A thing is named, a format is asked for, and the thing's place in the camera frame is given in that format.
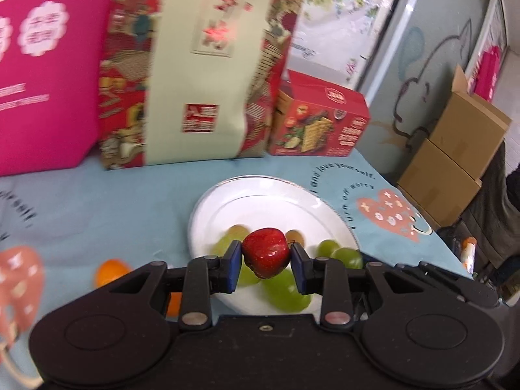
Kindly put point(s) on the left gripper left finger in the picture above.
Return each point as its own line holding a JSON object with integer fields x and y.
{"x": 196, "y": 283}

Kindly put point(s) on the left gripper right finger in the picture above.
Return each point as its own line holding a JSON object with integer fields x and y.
{"x": 341, "y": 288}

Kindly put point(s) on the red strawberry-like fruit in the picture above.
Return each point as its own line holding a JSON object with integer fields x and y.
{"x": 266, "y": 252}

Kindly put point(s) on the orange mandarin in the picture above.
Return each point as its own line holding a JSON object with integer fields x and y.
{"x": 110, "y": 271}

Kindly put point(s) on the small green grape fruit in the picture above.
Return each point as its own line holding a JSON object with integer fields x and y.
{"x": 351, "y": 258}

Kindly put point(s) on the large green fruit upper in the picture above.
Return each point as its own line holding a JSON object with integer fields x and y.
{"x": 237, "y": 233}

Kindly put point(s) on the large green fruit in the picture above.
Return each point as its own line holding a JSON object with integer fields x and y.
{"x": 282, "y": 292}
{"x": 237, "y": 233}

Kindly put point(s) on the large green fruit lower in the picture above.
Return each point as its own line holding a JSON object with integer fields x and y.
{"x": 282, "y": 292}

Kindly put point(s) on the brown kiwi on plate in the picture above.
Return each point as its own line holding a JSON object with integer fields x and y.
{"x": 295, "y": 237}

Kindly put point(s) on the white round plate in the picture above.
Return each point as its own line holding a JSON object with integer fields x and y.
{"x": 255, "y": 202}

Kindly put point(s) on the light blue printed tablecloth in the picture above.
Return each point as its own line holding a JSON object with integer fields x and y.
{"x": 77, "y": 219}

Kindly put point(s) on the red cracker box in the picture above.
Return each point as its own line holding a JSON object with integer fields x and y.
{"x": 314, "y": 117}

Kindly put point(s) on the stacked cardboard boxes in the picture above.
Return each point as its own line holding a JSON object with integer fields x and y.
{"x": 445, "y": 173}

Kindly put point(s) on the red and cream gift bag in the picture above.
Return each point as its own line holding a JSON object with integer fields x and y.
{"x": 190, "y": 80}

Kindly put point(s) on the floral plastic bag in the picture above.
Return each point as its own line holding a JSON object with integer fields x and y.
{"x": 333, "y": 39}

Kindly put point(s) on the magenta tote bag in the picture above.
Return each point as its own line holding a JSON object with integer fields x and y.
{"x": 50, "y": 52}

